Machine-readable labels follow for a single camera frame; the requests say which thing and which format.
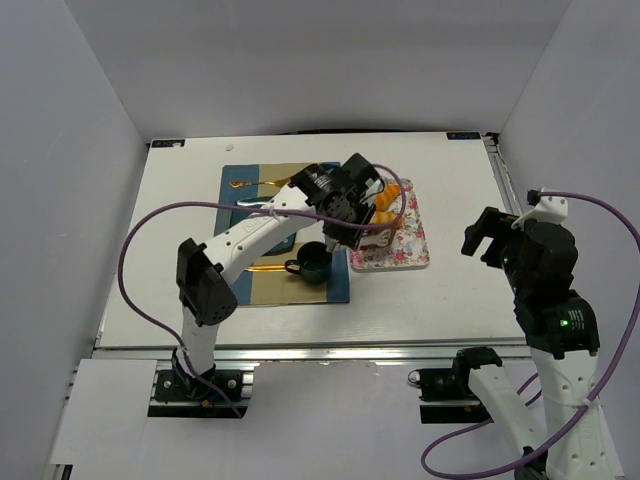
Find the aluminium front rail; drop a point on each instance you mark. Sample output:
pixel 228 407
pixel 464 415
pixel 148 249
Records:
pixel 509 351

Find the blue table label right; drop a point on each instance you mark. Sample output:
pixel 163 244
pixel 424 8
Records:
pixel 463 136

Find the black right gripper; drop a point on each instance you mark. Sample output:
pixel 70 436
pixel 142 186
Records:
pixel 482 228

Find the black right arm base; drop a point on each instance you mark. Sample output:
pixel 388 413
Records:
pixel 451 384

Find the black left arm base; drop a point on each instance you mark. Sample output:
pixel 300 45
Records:
pixel 169 389

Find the blue table label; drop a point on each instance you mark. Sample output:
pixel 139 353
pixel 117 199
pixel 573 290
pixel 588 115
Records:
pixel 463 136
pixel 167 143

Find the blue beige placemat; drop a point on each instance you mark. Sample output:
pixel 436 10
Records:
pixel 281 288

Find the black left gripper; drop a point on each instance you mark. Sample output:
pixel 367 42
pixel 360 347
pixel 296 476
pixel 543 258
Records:
pixel 342 234

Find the striped orange croissant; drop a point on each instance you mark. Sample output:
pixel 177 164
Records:
pixel 384 199
pixel 387 217

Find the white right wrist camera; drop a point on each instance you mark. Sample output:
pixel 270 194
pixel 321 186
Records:
pixel 543 208

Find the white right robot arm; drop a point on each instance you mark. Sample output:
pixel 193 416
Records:
pixel 561 333

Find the blue table label left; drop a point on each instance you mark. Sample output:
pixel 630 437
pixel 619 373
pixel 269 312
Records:
pixel 167 143

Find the brown chocolate pastry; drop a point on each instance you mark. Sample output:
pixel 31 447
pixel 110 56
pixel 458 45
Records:
pixel 377 238

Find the floral rectangular tray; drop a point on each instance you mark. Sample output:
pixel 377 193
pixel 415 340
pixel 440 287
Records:
pixel 409 248

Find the dark teal mug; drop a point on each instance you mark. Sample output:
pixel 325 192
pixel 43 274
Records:
pixel 313 263

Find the striped orange croissant upper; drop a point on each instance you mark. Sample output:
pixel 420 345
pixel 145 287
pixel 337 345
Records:
pixel 384 199

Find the teal square plate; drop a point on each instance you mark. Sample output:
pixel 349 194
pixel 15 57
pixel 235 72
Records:
pixel 282 247

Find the gold spoon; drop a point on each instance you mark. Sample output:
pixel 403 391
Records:
pixel 266 268

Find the aluminium side rail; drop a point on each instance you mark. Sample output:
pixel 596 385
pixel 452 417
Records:
pixel 502 176

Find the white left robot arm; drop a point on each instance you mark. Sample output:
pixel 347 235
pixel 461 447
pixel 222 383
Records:
pixel 206 272

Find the gold fork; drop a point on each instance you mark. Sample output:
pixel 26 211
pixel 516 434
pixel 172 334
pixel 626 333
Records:
pixel 245 184

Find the striped orange croissant lower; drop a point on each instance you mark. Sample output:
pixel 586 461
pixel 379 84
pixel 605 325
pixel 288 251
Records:
pixel 387 217

